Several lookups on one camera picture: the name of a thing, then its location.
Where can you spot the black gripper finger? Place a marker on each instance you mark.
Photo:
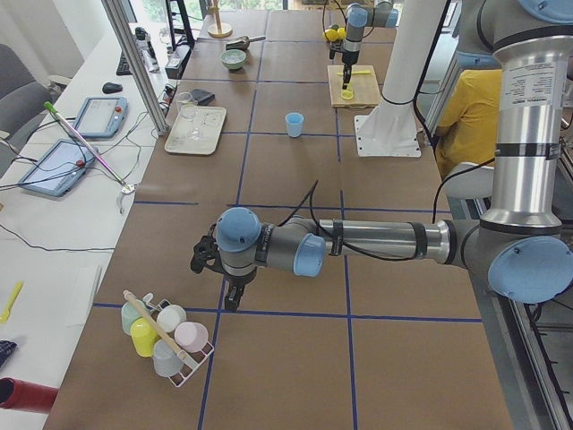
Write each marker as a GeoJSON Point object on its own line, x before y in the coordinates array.
{"type": "Point", "coordinates": [348, 75]}
{"type": "Point", "coordinates": [345, 77]}
{"type": "Point", "coordinates": [230, 299]}
{"type": "Point", "coordinates": [241, 297]}

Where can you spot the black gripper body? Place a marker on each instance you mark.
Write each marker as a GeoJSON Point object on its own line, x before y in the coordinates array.
{"type": "Point", "coordinates": [348, 59]}
{"type": "Point", "coordinates": [235, 279]}

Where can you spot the yellow lemon slice stack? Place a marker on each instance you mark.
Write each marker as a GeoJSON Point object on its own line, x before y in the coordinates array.
{"type": "Point", "coordinates": [347, 94]}

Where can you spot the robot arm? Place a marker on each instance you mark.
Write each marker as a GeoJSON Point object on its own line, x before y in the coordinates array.
{"type": "Point", "coordinates": [515, 246]}
{"type": "Point", "coordinates": [358, 17]}

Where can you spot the white cup in rack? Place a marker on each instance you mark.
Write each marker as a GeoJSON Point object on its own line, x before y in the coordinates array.
{"type": "Point", "coordinates": [170, 317]}

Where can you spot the light blue cup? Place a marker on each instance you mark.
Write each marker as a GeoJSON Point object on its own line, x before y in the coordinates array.
{"type": "Point", "coordinates": [294, 124]}

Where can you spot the grey cup in rack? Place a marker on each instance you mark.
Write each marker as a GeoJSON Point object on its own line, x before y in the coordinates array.
{"type": "Point", "coordinates": [165, 361]}

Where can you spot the yellow cup in rack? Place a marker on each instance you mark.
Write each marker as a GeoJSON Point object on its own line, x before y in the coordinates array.
{"type": "Point", "coordinates": [144, 337]}

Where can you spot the green cup in rack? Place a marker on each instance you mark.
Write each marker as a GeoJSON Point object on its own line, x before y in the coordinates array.
{"type": "Point", "coordinates": [128, 316]}

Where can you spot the yellow plastic knife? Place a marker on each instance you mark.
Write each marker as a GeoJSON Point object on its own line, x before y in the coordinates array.
{"type": "Point", "coordinates": [355, 72]}

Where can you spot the wooden cutting board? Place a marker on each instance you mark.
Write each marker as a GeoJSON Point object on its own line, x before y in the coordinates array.
{"type": "Point", "coordinates": [366, 89]}

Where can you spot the metal ice scoop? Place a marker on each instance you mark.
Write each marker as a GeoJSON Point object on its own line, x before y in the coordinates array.
{"type": "Point", "coordinates": [243, 43]}

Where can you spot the green bowl of ice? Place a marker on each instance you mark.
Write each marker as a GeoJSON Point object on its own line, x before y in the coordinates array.
{"type": "Point", "coordinates": [233, 59]}

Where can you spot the wooden mug tree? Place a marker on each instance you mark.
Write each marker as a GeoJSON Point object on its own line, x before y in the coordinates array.
{"type": "Point", "coordinates": [218, 29]}

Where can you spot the person in yellow shirt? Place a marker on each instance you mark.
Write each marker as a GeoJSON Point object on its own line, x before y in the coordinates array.
{"type": "Point", "coordinates": [468, 127]}

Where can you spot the grey folded cloth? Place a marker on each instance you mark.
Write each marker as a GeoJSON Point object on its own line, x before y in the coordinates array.
{"type": "Point", "coordinates": [202, 97]}

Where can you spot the cream bear tray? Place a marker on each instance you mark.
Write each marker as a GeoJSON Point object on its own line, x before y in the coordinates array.
{"type": "Point", "coordinates": [210, 122]}

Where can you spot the clear wine glass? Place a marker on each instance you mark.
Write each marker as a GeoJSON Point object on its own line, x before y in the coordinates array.
{"type": "Point", "coordinates": [188, 110]}

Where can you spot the black box device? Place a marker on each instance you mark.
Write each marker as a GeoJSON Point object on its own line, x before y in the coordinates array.
{"type": "Point", "coordinates": [177, 62]}

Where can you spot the near blue teach pendant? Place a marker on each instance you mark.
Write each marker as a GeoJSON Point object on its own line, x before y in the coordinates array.
{"type": "Point", "coordinates": [59, 169]}

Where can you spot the blue teach pendant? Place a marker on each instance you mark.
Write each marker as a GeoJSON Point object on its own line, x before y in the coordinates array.
{"type": "Point", "coordinates": [59, 169]}
{"type": "Point", "coordinates": [101, 117]}

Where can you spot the far blue teach pendant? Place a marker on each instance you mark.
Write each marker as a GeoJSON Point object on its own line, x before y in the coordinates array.
{"type": "Point", "coordinates": [101, 117]}

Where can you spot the black keyboard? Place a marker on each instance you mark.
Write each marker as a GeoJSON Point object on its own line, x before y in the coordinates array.
{"type": "Point", "coordinates": [123, 67]}

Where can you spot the red cylinder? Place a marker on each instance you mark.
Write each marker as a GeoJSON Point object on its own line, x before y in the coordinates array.
{"type": "Point", "coordinates": [26, 396]}

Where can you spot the black computer mouse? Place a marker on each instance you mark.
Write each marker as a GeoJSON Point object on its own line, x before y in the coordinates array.
{"type": "Point", "coordinates": [111, 88]}

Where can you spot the metal stirring rod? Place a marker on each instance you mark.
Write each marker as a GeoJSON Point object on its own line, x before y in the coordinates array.
{"type": "Point", "coordinates": [74, 134]}

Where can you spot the grey office chair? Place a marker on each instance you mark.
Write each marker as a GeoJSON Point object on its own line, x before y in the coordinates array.
{"type": "Point", "coordinates": [22, 104]}

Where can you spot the white wire cup rack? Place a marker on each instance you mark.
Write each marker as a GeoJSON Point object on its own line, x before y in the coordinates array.
{"type": "Point", "coordinates": [193, 361]}

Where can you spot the wooden rack handle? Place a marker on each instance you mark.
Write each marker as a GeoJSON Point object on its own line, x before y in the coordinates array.
{"type": "Point", "coordinates": [133, 300]}

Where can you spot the aluminium frame post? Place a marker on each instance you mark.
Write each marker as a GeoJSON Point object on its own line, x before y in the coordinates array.
{"type": "Point", "coordinates": [118, 21]}

